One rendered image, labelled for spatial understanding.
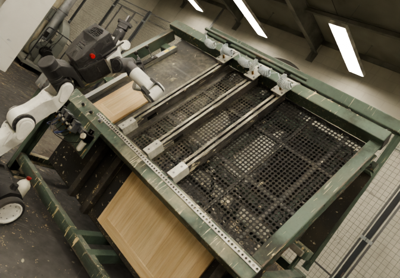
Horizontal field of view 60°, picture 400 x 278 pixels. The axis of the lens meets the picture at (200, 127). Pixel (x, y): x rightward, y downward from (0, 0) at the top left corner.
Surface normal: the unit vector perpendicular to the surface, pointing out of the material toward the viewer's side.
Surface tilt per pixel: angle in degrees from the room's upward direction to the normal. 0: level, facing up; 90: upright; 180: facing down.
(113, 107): 60
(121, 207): 90
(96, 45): 90
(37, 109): 90
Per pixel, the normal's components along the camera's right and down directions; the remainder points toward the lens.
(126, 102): -0.11, -0.68
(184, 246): -0.48, -0.32
